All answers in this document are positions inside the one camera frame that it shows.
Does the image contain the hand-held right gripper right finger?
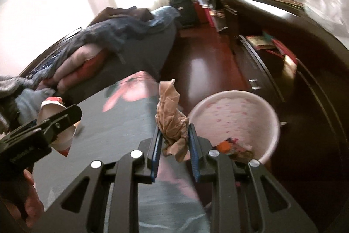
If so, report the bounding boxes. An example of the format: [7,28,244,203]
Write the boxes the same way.
[188,123,319,233]

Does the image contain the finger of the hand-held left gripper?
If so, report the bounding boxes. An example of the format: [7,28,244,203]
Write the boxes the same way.
[35,104,83,138]

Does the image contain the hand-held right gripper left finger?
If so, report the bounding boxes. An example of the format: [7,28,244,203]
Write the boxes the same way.
[37,126,163,233]

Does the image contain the white red paper cup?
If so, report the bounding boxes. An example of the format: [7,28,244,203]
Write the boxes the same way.
[37,97,79,159]

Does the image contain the brown paper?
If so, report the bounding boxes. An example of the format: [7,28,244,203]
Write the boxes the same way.
[154,79,190,163]

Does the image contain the pink speckled plastic bin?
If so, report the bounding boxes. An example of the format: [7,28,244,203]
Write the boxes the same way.
[188,90,281,166]

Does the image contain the person's left hand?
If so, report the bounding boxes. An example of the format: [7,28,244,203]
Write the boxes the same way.
[23,169,44,221]

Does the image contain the orange wrapper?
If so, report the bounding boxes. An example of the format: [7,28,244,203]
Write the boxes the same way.
[218,141,234,154]

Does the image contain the light blue cloth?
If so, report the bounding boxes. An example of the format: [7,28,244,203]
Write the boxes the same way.
[16,87,55,119]

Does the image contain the grey floral blanket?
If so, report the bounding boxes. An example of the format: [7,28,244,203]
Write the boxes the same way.
[33,71,208,233]

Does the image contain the grey knitted garment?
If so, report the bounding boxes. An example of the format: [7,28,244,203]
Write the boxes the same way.
[0,75,36,98]

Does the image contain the orange red pillow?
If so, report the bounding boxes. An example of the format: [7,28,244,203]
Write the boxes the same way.
[44,50,110,86]

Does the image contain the pale pink pillow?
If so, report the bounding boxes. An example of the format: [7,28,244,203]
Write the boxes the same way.
[58,45,102,91]

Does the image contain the pile of clothes and bedding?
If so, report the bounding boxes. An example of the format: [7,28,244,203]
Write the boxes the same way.
[19,22,181,103]

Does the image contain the blue patterned duvet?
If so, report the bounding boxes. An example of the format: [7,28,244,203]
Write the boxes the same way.
[30,6,181,81]

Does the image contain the brown garment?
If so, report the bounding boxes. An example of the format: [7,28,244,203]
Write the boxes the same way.
[94,6,154,24]

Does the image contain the dark wooden cabinet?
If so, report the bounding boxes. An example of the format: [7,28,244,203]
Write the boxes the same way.
[215,0,349,223]

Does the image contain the illustrated cover book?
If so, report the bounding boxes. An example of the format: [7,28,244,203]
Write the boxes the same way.
[245,35,276,49]

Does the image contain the red box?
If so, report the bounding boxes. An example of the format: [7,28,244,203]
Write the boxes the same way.
[193,2,211,28]

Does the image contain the black suitcase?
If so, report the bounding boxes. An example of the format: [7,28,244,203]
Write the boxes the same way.
[169,0,198,29]

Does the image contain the white plastic bag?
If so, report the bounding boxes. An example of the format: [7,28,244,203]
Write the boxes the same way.
[303,0,349,37]

